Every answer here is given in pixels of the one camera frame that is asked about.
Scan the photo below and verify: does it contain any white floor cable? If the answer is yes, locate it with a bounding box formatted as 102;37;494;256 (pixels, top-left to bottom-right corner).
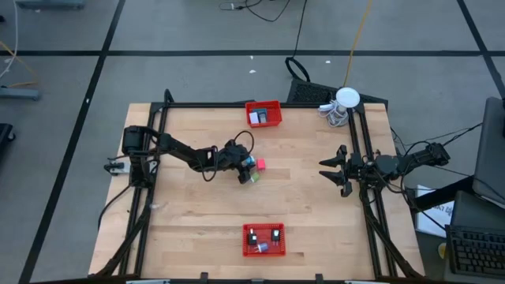
0;0;21;80

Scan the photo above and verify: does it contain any large computer monitor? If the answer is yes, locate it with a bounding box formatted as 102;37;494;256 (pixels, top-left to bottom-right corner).
471;95;505;208

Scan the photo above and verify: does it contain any white paper sheet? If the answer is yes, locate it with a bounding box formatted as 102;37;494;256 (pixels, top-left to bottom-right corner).
415;184;455;238

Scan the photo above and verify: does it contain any white coiled cable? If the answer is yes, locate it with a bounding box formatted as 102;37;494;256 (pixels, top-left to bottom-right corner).
317;99;351;129

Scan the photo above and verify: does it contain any black computer keyboard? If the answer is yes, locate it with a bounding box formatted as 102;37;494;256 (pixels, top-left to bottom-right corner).
444;223;505;278

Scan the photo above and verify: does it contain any grey desk foot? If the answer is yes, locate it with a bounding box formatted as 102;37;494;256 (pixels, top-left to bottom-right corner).
15;0;86;10
0;87;41;101

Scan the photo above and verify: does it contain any black aluminium table frame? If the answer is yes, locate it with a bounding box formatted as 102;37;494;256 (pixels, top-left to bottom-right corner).
88;88;426;280

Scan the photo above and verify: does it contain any yellow hanging cable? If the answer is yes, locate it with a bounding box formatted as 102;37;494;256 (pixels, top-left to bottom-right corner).
342;0;374;88

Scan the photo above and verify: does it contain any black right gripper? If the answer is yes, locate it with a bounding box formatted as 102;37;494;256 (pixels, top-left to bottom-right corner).
317;144;379;199

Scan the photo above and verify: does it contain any black hanging cable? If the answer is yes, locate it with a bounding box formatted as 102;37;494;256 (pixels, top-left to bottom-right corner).
284;0;312;83

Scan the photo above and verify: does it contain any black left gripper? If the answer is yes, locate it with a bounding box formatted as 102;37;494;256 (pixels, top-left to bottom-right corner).
215;140;254;185

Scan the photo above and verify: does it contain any red plastic slotted basket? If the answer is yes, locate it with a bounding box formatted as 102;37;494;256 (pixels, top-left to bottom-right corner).
244;99;283;129
241;222;287;258

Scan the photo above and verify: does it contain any black perforated floor mat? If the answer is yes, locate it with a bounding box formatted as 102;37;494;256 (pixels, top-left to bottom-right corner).
286;78;390;107

